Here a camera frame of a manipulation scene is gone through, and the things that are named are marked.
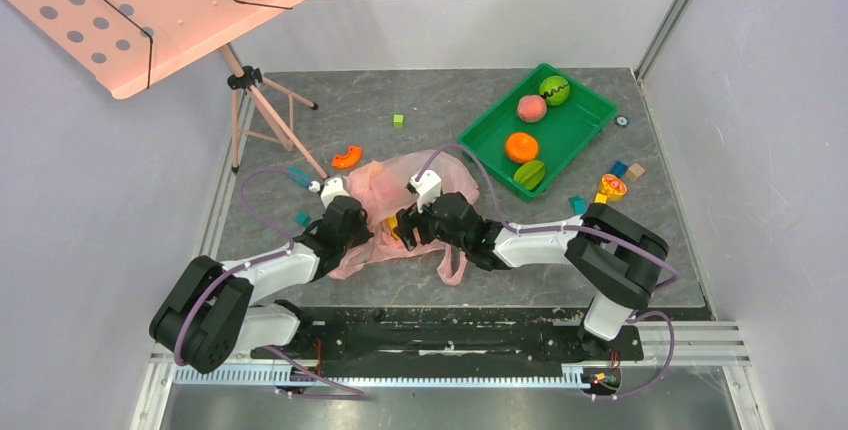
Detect yellow fake corn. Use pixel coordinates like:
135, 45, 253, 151
386, 216, 400, 241

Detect pink plastic bag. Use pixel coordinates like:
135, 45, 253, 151
329, 150, 468, 286

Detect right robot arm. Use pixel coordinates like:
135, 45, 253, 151
396, 192, 670, 358

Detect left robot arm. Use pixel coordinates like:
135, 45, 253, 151
149, 196, 373, 374

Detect green fake starfruit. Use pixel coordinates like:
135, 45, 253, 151
513, 160, 547, 191

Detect orange fake fruit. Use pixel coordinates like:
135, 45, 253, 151
504, 132, 540, 164

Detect pink fake peach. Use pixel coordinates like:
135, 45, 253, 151
516, 95, 548, 123

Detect green fake melon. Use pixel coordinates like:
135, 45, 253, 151
539, 75, 571, 107

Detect small teal cube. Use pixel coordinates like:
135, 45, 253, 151
295, 212, 311, 227

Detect teal long block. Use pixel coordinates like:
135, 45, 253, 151
287, 167, 312, 189

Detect orange arch block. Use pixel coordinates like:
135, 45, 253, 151
331, 146, 363, 170

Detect teal rectangular block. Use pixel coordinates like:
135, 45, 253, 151
569, 196, 588, 215

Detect green plastic tray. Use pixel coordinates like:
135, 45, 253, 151
457, 63, 618, 202

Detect blue toy brick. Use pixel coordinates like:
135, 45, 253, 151
610, 161, 629, 180

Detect wooden cube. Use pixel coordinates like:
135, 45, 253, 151
625, 163, 646, 182

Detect pink music stand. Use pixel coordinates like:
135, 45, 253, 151
6, 0, 306, 150

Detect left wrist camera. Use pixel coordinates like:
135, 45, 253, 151
308, 176, 350, 208

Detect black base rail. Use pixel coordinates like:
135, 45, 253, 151
281, 307, 644, 378

